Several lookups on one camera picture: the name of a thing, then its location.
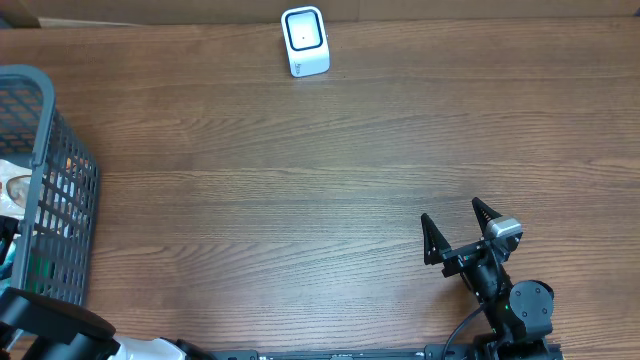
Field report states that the white barcode scanner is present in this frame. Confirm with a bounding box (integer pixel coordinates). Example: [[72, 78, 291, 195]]
[[281, 5, 331, 78]]

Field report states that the beige snack pouch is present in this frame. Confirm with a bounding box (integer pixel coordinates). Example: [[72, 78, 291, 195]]
[[0, 160, 32, 220]]

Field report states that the light green wipes packet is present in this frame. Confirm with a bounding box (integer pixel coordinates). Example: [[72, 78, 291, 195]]
[[0, 243, 16, 293]]

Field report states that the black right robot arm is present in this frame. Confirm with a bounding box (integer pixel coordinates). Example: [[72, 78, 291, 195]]
[[421, 197, 563, 360]]

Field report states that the grey plastic mesh basket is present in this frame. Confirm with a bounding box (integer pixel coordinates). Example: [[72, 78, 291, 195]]
[[1, 65, 100, 305]]

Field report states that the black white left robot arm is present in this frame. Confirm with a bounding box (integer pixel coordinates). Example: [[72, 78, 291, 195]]
[[1, 287, 228, 359]]

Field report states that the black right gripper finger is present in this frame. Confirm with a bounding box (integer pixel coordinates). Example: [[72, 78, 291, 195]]
[[420, 213, 451, 265], [471, 197, 502, 234]]

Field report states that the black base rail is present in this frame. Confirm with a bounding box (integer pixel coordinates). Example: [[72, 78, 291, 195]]
[[211, 344, 564, 360]]

